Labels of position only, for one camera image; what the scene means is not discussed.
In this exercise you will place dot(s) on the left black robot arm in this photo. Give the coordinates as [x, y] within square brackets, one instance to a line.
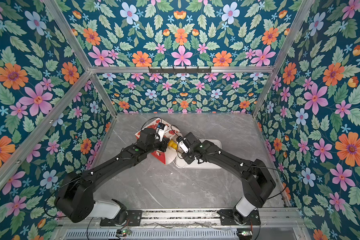
[75, 198]

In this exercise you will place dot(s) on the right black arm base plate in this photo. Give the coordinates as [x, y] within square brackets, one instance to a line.
[233, 217]

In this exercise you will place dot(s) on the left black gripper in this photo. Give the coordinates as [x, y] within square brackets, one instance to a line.
[164, 143]

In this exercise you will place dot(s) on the aluminium front rail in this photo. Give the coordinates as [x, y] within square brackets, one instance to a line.
[197, 218]

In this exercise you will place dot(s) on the black hook rail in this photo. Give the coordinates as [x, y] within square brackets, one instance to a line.
[179, 70]

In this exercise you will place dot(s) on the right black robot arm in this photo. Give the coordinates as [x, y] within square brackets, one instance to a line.
[257, 181]

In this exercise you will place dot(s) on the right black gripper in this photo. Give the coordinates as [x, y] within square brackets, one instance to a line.
[187, 160]

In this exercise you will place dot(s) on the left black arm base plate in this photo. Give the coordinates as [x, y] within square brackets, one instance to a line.
[120, 217]

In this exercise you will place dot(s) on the white slotted cable duct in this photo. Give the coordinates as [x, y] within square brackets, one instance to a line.
[151, 234]

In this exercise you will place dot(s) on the white rectangular tray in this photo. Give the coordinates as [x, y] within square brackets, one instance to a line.
[209, 162]

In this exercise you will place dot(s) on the yellow striped croissant bread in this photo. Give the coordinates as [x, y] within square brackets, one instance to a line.
[173, 145]

